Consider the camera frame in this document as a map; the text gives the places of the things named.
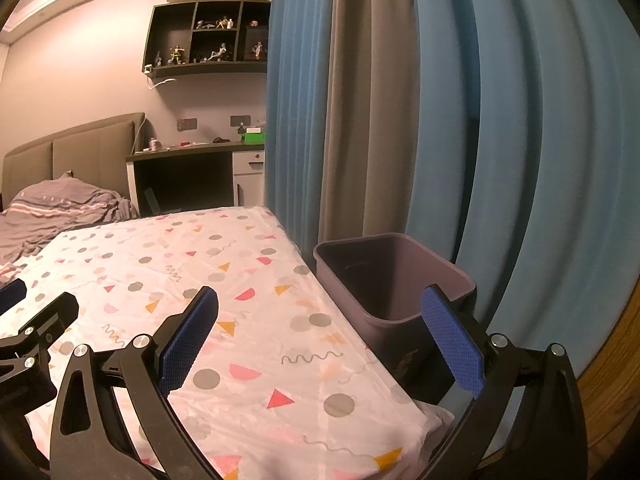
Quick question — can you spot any row of small figurines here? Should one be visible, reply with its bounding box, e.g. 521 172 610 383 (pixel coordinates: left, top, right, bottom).
152 16 268 67

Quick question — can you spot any white plug with cable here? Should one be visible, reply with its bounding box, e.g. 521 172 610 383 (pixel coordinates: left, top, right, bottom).
143 64 177 92

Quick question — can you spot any patterned white tablecloth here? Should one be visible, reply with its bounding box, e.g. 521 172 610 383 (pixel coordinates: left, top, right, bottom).
0 205 456 480

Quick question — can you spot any dark wooden desk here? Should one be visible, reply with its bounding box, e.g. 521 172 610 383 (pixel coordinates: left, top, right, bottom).
125 140 266 218

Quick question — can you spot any dark wall shelf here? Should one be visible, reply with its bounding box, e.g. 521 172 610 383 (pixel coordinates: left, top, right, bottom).
142 0 271 80

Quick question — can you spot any beige padded headboard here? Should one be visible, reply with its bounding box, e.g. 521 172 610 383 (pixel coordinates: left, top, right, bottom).
2 112 147 211

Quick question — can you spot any grey striped blanket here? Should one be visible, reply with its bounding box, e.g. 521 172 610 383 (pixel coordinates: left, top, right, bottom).
0 172 140 281

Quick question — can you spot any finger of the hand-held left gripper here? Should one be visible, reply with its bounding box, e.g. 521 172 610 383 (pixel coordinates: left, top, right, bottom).
0 279 27 315
0 292 81 368

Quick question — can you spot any grey curtain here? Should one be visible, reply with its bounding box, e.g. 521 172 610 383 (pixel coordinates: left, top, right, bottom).
317 0 426 261

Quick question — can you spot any white drawer cabinet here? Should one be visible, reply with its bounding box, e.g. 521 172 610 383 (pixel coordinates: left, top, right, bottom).
232 150 266 208

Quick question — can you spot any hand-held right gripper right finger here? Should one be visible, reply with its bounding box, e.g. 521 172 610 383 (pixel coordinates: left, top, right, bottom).
421 284 590 480

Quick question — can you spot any blue curtain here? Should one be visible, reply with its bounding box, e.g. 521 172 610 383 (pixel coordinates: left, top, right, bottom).
264 0 341 256
405 0 640 376

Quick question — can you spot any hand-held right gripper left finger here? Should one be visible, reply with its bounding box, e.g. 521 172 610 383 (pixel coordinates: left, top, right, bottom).
50 286 221 480

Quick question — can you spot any grey plastic bin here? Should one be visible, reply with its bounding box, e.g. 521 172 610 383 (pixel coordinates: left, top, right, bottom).
313 232 477 406

